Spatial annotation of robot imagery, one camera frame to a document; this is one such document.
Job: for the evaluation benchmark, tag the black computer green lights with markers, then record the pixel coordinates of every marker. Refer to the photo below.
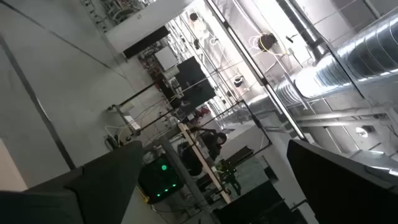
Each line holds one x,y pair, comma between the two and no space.
158,182

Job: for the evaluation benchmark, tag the light wooden desk top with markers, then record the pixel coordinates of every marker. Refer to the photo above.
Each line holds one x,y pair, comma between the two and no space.
202,161

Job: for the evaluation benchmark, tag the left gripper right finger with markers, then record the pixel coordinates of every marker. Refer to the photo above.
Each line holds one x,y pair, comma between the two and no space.
342,193

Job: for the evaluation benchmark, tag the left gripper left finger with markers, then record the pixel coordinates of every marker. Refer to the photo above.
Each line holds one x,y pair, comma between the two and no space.
93,193

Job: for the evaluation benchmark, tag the small black ceiling reel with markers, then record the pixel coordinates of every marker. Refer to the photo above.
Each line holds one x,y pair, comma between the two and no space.
237,81
193,16

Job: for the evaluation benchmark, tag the person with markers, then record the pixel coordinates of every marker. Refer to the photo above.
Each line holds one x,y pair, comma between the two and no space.
214,141

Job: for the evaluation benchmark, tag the black monitor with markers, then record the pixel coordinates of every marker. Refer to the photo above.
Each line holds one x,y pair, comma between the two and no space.
194,82

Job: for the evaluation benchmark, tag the silver ventilation duct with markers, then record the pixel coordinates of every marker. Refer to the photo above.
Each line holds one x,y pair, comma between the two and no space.
357,59

